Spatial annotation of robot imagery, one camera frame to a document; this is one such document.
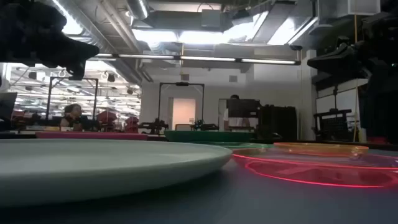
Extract large green plate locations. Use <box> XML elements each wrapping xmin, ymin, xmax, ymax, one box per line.
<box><xmin>0</xmin><ymin>138</ymin><xmax>233</xmax><ymax>208</ymax></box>

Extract person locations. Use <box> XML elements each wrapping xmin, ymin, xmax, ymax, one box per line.
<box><xmin>223</xmin><ymin>94</ymin><xmax>251</xmax><ymax>131</ymax></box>
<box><xmin>60</xmin><ymin>103</ymin><xmax>84</xmax><ymax>132</ymax></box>

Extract black gantry frame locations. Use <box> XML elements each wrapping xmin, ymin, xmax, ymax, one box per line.
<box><xmin>157</xmin><ymin>82</ymin><xmax>205</xmax><ymax>129</ymax></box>
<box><xmin>45</xmin><ymin>77</ymin><xmax>100</xmax><ymax>125</ymax></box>

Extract red machine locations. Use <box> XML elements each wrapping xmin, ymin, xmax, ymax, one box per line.
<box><xmin>124</xmin><ymin>116</ymin><xmax>140</xmax><ymax>133</ymax></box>
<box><xmin>95</xmin><ymin>110</ymin><xmax>118</xmax><ymax>132</ymax></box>

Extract small translucent pink plate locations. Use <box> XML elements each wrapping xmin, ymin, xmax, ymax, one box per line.
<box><xmin>231</xmin><ymin>147</ymin><xmax>398</xmax><ymax>189</ymax></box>

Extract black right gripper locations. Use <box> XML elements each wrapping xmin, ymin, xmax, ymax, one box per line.
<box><xmin>307</xmin><ymin>11</ymin><xmax>398</xmax><ymax>78</ymax></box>

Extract dark monitor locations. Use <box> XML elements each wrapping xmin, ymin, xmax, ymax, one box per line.
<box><xmin>0</xmin><ymin>91</ymin><xmax>18</xmax><ymax>122</ymax></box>

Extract small translucent orange plate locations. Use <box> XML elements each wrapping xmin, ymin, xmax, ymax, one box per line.
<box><xmin>273</xmin><ymin>142</ymin><xmax>370</xmax><ymax>157</ymax></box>

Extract black monitor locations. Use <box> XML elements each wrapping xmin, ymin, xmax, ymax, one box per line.
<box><xmin>226</xmin><ymin>98</ymin><xmax>261</xmax><ymax>119</ymax></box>

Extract dark green plastic plate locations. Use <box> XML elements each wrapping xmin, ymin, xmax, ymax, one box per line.
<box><xmin>164</xmin><ymin>130</ymin><xmax>256</xmax><ymax>143</ymax></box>

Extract silver air duct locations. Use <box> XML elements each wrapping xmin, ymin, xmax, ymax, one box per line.
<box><xmin>126</xmin><ymin>0</ymin><xmax>150</xmax><ymax>20</ymax></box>

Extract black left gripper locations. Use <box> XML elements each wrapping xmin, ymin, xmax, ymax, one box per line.
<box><xmin>0</xmin><ymin>0</ymin><xmax>101</xmax><ymax>81</ymax></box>

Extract black cart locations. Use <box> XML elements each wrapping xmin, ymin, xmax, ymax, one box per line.
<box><xmin>313</xmin><ymin>108</ymin><xmax>354</xmax><ymax>141</ymax></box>

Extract ceiling light strip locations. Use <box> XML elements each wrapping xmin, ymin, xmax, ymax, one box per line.
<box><xmin>93</xmin><ymin>53</ymin><xmax>302</xmax><ymax>66</ymax></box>

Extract black cabinet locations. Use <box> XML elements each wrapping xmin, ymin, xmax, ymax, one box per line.
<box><xmin>257</xmin><ymin>105</ymin><xmax>299</xmax><ymax>141</ymax></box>

